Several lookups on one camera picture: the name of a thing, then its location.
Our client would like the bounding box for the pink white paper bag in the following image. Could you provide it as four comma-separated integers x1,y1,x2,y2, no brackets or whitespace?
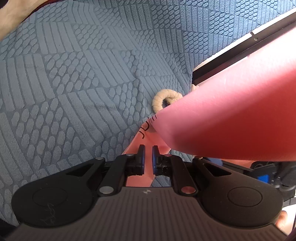
126,30,295,187

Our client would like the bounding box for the person's right hand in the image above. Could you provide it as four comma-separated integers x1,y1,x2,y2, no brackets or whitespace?
275,210,295,235

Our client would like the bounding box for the blue textured pillow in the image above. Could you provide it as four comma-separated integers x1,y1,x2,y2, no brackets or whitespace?
1,1,295,225

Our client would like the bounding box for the white hair tie ring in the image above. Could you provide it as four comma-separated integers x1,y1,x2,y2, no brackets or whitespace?
151,88,184,114

